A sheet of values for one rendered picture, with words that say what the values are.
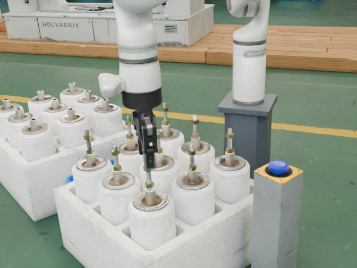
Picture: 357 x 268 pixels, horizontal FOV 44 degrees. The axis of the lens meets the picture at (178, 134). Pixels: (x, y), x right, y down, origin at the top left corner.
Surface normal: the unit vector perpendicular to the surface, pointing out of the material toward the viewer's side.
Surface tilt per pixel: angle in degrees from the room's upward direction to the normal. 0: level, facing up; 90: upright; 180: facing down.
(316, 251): 0
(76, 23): 90
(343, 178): 0
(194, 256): 90
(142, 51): 90
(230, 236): 90
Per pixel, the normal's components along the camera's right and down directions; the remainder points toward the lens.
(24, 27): -0.36, 0.40
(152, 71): 0.63, 0.15
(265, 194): -0.75, 0.30
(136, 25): 0.00, -0.83
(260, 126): 0.40, 0.36
